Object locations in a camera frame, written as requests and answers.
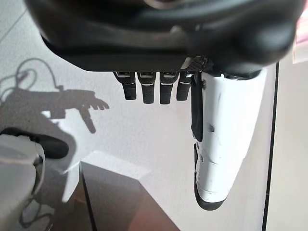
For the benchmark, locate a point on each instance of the pale pink sheet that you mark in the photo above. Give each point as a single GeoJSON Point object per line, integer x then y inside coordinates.
{"type": "Point", "coordinates": [300, 41]}

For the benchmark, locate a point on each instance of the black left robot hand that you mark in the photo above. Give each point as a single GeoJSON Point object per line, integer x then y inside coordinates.
{"type": "Point", "coordinates": [144, 36]}

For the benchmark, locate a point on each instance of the silver left robot leg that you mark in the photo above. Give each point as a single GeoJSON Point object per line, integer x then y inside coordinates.
{"type": "Point", "coordinates": [14, 156]}

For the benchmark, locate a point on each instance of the glossy dark brown stool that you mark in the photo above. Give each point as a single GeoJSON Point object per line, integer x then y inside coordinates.
{"type": "Point", "coordinates": [115, 204]}

